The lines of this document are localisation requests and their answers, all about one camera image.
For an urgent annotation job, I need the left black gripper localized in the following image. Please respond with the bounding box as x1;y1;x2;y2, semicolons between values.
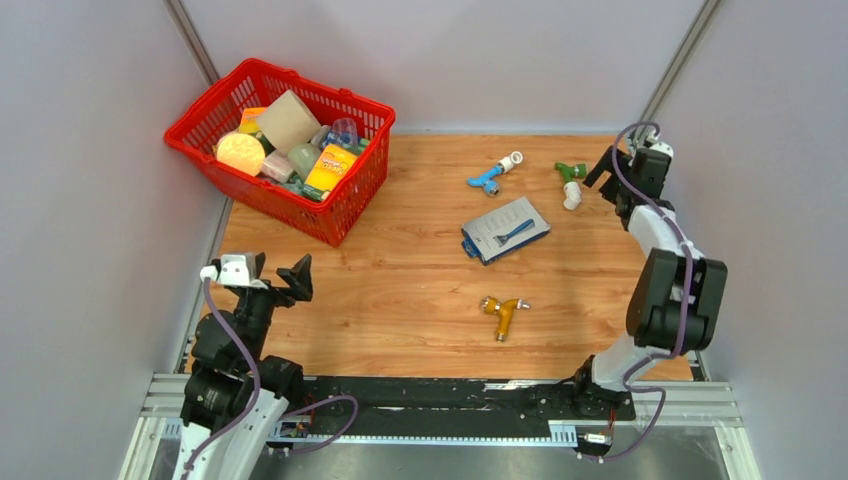
235;253;312;367

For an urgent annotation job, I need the green water faucet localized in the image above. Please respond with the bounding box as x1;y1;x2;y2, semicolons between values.
554;162;588;185

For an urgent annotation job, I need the white pipe elbow fitting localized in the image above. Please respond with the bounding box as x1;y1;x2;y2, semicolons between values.
563;181;582;211

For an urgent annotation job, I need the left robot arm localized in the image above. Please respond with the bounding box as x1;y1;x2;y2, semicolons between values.
173;253;314;479

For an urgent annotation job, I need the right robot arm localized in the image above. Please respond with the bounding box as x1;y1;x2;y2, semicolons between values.
570;143;728;419

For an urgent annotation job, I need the pink wrapped soap bar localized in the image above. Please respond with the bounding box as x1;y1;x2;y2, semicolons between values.
260;150;296;183

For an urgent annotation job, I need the pale green soap bar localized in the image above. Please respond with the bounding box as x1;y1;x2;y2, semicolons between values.
287;143;322;180

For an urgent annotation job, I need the yellow orange snack packet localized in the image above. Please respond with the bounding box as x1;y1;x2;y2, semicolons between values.
302;144;358;202

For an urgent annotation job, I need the blue faucet with white fitting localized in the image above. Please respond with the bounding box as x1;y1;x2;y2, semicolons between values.
466;151;524;197

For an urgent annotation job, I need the orange round sponge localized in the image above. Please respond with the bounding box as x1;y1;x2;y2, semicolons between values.
215;132;266;176

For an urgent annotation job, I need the razor blister pack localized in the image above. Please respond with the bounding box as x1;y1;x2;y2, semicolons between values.
460;196;551;266

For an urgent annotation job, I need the brown cardboard box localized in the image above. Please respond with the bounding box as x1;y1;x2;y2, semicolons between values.
257;90;321;153

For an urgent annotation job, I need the orange packet in basket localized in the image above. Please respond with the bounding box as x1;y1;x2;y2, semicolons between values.
237;107;266;135

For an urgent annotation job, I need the red plastic shopping basket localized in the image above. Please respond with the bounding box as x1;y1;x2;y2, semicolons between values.
163;58;396;247

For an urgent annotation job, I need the yellow brass faucet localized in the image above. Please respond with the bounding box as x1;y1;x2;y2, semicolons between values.
480;296;531;342

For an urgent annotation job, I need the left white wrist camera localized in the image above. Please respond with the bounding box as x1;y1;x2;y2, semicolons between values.
210;252;268;289

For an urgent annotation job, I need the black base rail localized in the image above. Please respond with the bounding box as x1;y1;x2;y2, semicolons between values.
295;376;636;439

